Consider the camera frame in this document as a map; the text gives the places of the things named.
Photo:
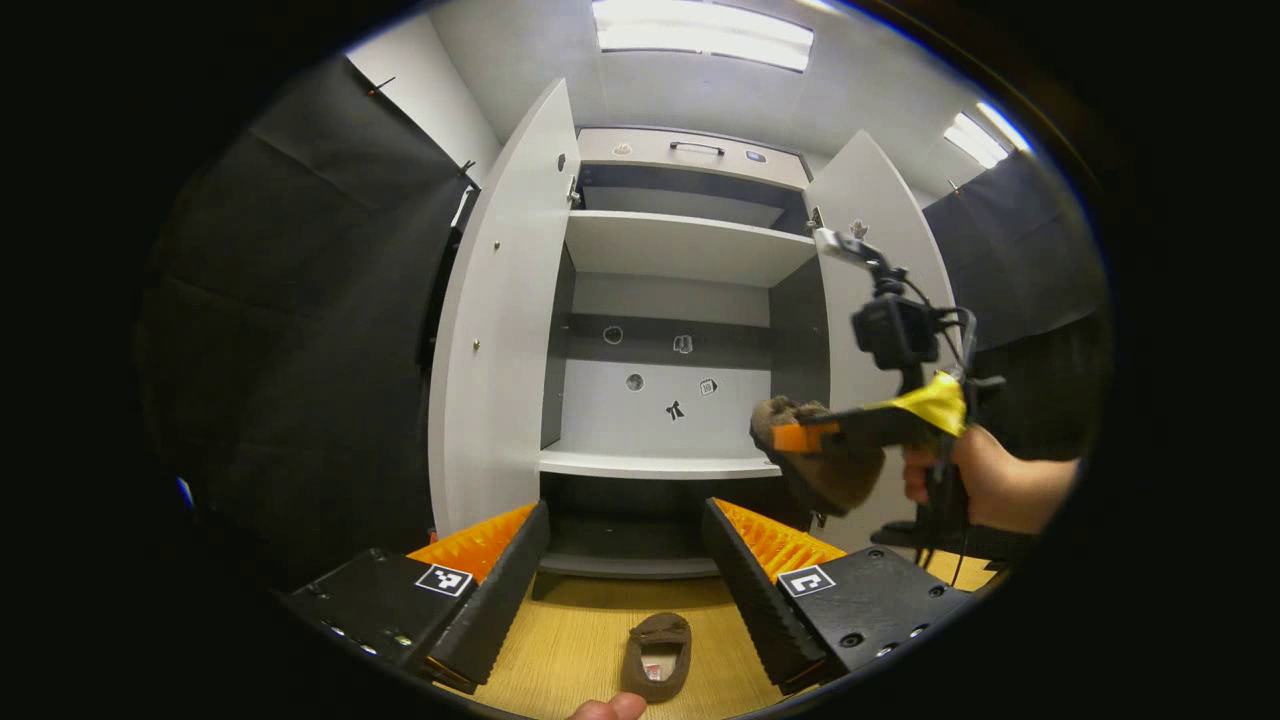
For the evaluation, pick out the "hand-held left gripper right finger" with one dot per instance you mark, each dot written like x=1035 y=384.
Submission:
x=760 y=590

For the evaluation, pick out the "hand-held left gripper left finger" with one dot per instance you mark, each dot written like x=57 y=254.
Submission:
x=500 y=590

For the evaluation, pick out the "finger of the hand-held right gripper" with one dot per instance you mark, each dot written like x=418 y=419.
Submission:
x=860 y=428

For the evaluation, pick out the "brown fuzzy shoe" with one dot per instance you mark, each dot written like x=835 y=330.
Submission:
x=835 y=480
x=658 y=635

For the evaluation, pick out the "grey shoe cabinet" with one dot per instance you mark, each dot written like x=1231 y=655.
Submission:
x=680 y=245

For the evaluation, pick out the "grey cabinet drawer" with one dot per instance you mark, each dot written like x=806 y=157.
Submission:
x=640 y=150

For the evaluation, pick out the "black backdrop cloth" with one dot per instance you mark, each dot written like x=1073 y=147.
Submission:
x=1020 y=250
x=438 y=300
x=300 y=340

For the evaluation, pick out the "ceiling light panel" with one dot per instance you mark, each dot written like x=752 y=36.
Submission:
x=975 y=140
x=700 y=35

